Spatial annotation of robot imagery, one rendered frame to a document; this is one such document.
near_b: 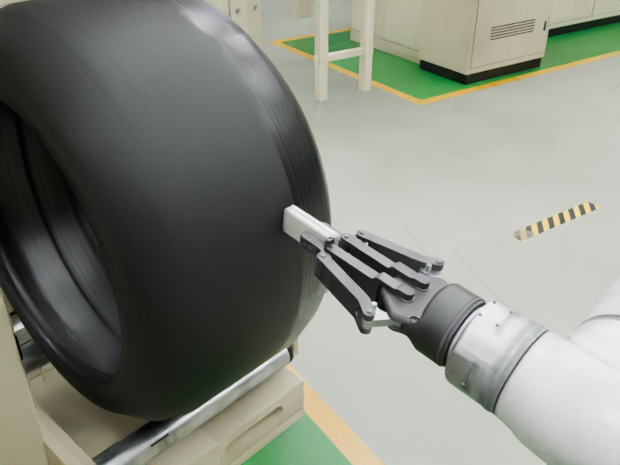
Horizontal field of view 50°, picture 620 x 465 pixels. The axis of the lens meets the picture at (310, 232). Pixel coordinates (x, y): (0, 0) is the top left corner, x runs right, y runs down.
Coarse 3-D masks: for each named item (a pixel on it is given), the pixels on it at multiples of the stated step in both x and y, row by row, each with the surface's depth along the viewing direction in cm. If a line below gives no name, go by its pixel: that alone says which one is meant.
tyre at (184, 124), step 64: (64, 0) 74; (128, 0) 76; (192, 0) 78; (0, 64) 69; (64, 64) 66; (128, 64) 67; (192, 64) 70; (256, 64) 75; (0, 128) 100; (64, 128) 65; (128, 128) 64; (192, 128) 67; (256, 128) 72; (0, 192) 104; (64, 192) 111; (128, 192) 64; (192, 192) 65; (256, 192) 71; (320, 192) 78; (0, 256) 98; (64, 256) 110; (128, 256) 65; (192, 256) 66; (256, 256) 71; (64, 320) 105; (128, 320) 70; (192, 320) 68; (256, 320) 75; (128, 384) 78; (192, 384) 74
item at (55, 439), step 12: (36, 408) 88; (48, 420) 86; (48, 432) 85; (60, 432) 85; (48, 444) 83; (60, 444) 83; (72, 444) 83; (48, 456) 84; (60, 456) 81; (72, 456) 81; (84, 456) 81
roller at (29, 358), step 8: (24, 344) 104; (32, 344) 104; (24, 352) 102; (32, 352) 103; (40, 352) 103; (24, 360) 102; (32, 360) 102; (40, 360) 103; (48, 360) 104; (24, 368) 102; (32, 368) 103
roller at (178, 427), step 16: (288, 352) 104; (256, 368) 100; (272, 368) 101; (240, 384) 97; (256, 384) 100; (224, 400) 95; (176, 416) 91; (192, 416) 92; (208, 416) 94; (144, 432) 88; (160, 432) 89; (176, 432) 90; (112, 448) 86; (128, 448) 86; (144, 448) 87; (160, 448) 88; (96, 464) 84; (112, 464) 84; (128, 464) 85; (144, 464) 88
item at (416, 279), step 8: (344, 240) 69; (352, 240) 69; (352, 248) 69; (360, 248) 68; (368, 248) 68; (360, 256) 68; (368, 256) 68; (376, 256) 67; (384, 256) 68; (368, 264) 68; (376, 264) 67; (384, 264) 67; (392, 264) 67; (400, 264) 66; (392, 272) 66; (400, 272) 65; (408, 272) 65; (416, 272) 65; (408, 280) 65; (416, 280) 64; (424, 280) 64; (424, 288) 64
